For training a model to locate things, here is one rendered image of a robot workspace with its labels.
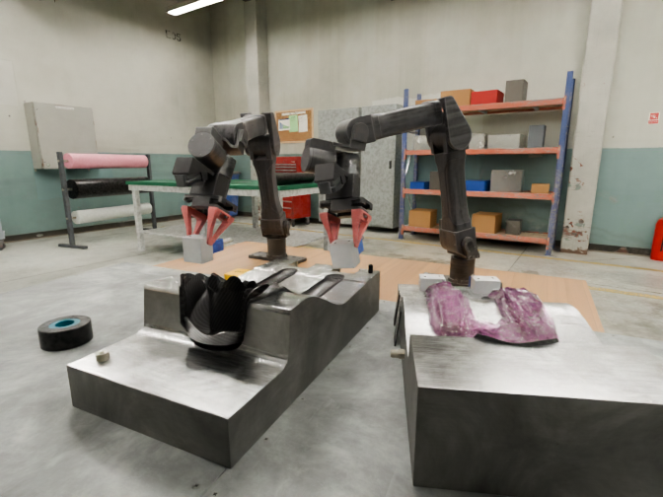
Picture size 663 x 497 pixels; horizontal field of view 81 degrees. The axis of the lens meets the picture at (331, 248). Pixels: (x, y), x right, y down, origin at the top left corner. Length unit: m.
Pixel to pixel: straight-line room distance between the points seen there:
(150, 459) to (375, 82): 6.63
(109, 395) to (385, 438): 0.34
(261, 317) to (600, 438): 0.38
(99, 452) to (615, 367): 0.56
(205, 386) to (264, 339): 0.09
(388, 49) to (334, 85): 1.07
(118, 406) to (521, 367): 0.46
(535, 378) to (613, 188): 5.63
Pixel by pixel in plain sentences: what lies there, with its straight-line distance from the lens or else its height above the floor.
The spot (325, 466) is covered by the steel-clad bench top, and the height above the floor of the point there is 0.80.
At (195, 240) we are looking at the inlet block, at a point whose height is 0.96.
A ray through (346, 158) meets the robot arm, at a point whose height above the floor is 1.12.
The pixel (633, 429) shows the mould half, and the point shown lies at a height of 0.88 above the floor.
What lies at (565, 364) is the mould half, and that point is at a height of 0.91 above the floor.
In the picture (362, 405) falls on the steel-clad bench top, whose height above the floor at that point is 0.80.
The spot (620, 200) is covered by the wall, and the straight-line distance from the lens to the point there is 6.05.
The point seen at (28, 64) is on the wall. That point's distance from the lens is 7.55.
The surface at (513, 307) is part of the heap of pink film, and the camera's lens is 0.64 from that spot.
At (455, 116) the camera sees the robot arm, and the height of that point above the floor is 1.22.
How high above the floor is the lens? 1.11
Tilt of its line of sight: 12 degrees down
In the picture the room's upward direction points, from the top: straight up
